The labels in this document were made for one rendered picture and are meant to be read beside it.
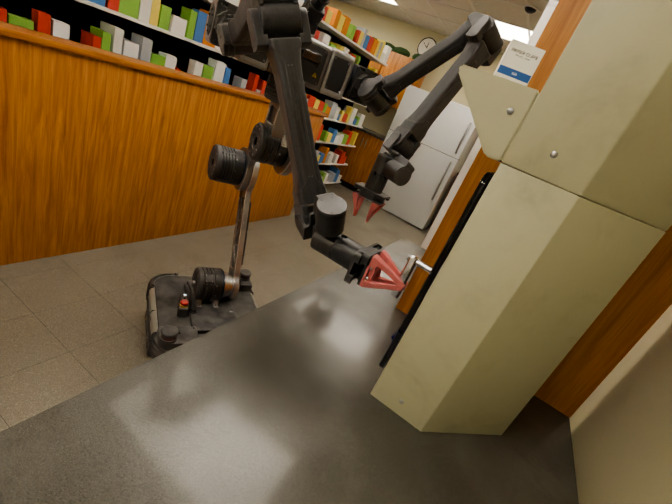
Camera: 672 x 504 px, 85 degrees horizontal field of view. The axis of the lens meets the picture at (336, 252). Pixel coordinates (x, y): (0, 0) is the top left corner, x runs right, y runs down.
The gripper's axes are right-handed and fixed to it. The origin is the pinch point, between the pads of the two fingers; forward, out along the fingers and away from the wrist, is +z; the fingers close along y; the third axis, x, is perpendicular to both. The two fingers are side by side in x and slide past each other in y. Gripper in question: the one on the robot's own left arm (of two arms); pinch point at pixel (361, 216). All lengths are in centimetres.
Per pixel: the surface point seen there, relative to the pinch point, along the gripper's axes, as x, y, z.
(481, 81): -46, 25, -39
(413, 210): 445, -85, 81
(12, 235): -17, -163, 93
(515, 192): -46, 36, -27
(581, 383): -9, 70, 7
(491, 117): -46, 28, -35
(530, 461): -33, 63, 17
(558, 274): -42, 47, -19
